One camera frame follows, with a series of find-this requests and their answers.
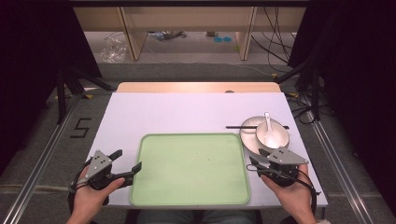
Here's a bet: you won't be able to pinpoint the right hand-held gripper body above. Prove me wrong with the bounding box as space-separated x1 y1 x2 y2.
260 147 310 188

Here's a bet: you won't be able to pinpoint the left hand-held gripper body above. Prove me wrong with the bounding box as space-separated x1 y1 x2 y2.
83 149 125 191

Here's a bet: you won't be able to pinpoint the person's right hand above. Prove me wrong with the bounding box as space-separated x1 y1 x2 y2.
260 163 314 220

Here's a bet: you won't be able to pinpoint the person's left hand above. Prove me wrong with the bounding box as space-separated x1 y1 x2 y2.
65 176 126 224

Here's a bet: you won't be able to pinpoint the silver metal plate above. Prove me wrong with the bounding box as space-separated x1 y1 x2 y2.
238 115 291 157

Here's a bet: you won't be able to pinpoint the white spoon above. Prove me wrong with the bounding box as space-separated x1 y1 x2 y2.
263 111 277 142

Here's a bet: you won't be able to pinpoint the black chopsticks pair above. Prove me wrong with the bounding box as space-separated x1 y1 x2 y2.
225 124 290 131

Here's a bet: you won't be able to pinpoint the green plastic tray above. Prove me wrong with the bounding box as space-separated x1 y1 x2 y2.
129 133 252 207

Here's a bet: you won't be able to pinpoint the black metal stand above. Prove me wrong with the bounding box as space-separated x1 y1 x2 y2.
273 57 322 122
55 63 116 126

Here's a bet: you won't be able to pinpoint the wooden table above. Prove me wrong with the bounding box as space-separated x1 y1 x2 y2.
116 81 282 93

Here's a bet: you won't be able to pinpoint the clear plastic bag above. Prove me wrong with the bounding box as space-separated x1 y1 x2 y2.
99 32 129 64

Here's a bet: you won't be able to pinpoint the blue and white bundle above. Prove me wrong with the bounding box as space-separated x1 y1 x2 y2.
147 30 188 42

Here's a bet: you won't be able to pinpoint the black curtain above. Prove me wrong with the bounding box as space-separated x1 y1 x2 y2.
287 0 396 217
0 0 103 176

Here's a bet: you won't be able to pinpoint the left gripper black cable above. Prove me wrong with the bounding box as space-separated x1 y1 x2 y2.
66 156 94 216

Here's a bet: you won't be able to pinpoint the aluminium floor rail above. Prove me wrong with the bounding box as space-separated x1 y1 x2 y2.
303 92 376 224
0 92 86 224

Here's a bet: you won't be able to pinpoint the black cables on floor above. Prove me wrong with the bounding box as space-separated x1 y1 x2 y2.
285 92 332 125

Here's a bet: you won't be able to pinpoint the hanging black cables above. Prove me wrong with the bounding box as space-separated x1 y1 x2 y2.
249 6 301 75

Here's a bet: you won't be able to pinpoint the wooden desk frame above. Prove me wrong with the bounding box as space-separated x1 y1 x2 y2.
73 5 308 62

